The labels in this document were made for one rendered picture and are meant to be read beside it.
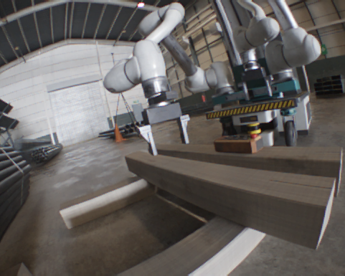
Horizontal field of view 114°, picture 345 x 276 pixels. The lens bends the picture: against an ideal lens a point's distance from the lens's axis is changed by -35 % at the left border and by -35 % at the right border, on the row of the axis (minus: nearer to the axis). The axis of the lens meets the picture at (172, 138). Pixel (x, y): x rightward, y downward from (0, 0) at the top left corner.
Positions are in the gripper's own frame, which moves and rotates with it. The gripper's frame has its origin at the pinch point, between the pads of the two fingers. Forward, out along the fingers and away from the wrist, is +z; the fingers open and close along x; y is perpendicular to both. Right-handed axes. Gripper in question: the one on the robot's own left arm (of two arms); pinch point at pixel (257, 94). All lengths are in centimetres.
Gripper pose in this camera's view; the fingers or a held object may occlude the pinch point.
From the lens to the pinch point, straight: 96.2
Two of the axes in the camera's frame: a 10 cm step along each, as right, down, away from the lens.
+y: -7.4, 2.7, -6.2
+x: 6.3, -0.5, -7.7
